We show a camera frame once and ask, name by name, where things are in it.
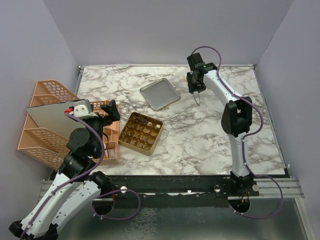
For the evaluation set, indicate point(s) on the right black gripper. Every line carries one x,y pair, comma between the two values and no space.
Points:
192,88

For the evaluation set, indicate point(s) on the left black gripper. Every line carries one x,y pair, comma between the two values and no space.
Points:
113,114

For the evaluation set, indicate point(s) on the black metal tongs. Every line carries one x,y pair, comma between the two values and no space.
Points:
197,99

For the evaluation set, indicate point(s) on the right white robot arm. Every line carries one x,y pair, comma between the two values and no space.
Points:
235,121

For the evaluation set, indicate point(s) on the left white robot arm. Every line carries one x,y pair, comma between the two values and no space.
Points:
62,175

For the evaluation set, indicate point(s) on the gold chocolate box tray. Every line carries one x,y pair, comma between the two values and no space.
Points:
140,137

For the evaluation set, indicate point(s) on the peach desk organizer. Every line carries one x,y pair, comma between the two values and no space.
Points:
110,138

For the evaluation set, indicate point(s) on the silver tin lid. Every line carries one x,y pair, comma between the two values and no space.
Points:
160,94

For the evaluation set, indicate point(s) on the white board sheet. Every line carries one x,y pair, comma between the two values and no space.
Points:
52,117

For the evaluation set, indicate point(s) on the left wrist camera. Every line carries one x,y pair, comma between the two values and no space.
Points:
81,109

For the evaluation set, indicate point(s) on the black mounting rail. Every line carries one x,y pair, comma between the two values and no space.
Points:
174,191

